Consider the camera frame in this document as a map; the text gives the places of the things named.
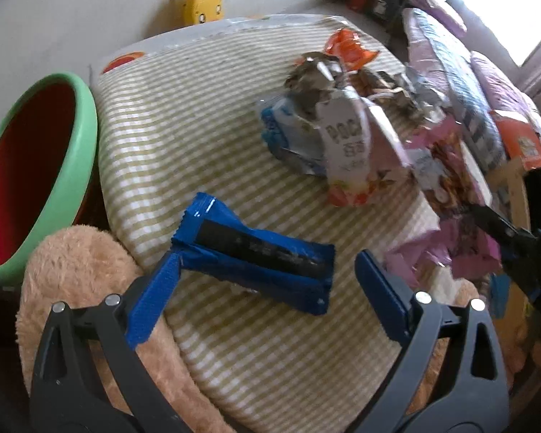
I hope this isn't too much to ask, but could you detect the pink pillow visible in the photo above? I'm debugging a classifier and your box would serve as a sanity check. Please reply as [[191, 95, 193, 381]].
[[415, 0, 467, 32]]

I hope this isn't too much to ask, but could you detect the pink quilted blanket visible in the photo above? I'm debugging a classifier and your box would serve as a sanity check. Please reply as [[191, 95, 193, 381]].
[[471, 49, 541, 145]]

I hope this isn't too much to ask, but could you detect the dark patterned wrapper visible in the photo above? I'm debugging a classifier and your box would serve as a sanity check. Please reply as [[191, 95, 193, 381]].
[[356, 69, 415, 113]]

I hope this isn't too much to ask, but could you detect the orange plastic bag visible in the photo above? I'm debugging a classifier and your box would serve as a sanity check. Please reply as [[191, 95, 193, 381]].
[[324, 27, 380, 73]]

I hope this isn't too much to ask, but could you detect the brown paper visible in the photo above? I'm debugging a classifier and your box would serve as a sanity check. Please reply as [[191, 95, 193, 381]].
[[283, 52, 357, 113]]

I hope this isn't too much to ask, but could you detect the blue white snack wrapper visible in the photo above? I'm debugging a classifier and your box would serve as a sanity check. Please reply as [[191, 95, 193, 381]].
[[258, 95, 339, 176]]

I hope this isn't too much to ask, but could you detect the plaid quilt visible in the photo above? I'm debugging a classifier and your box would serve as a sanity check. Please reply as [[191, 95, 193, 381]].
[[403, 6, 510, 167]]

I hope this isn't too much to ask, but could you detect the wooden chair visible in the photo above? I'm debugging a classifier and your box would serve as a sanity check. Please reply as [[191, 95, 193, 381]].
[[491, 158, 541, 325]]

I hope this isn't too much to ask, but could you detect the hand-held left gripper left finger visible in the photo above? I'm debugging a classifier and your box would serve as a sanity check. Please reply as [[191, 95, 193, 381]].
[[29, 250, 194, 433]]

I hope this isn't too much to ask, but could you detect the orange booklet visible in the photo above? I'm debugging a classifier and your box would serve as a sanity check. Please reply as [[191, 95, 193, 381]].
[[491, 110, 541, 171]]

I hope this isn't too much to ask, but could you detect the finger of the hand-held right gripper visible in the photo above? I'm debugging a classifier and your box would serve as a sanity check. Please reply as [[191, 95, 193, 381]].
[[471, 202, 541, 303]]

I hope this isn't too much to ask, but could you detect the pink snack packet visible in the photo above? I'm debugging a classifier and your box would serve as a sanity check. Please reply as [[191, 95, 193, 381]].
[[383, 119, 506, 280]]

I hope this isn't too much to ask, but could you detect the green rimmed red basin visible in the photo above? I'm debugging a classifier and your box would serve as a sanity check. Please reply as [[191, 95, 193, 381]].
[[0, 73, 99, 287]]

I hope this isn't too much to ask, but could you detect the tan plush fabric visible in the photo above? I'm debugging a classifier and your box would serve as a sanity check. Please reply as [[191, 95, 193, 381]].
[[17, 224, 524, 433]]

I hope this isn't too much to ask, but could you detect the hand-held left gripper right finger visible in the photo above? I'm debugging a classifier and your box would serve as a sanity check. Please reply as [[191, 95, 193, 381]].
[[338, 249, 510, 433]]

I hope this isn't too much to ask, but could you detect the green checked tablecloth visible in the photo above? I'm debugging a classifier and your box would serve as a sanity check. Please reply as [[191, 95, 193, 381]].
[[90, 13, 492, 422]]

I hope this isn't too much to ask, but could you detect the yellow duck stool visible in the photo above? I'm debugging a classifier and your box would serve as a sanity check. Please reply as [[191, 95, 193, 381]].
[[170, 0, 226, 28]]

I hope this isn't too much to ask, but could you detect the pink white snack box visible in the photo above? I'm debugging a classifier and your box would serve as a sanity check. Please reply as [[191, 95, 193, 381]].
[[316, 88, 411, 208]]

